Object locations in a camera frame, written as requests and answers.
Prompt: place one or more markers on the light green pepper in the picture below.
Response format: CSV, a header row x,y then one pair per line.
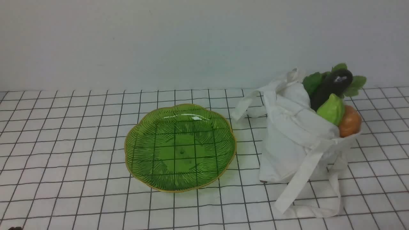
x,y
332,110

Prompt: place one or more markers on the white cloth bag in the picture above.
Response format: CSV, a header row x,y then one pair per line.
x,y
298,145

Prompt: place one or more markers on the green glass plate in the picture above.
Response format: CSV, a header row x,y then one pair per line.
x,y
180,148

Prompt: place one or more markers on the dark purple eggplant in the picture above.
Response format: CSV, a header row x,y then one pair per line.
x,y
334,83

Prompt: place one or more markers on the green leafy vegetable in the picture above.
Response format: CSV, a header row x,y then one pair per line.
x,y
312,82

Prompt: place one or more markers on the orange tomato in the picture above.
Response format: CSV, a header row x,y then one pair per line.
x,y
351,122

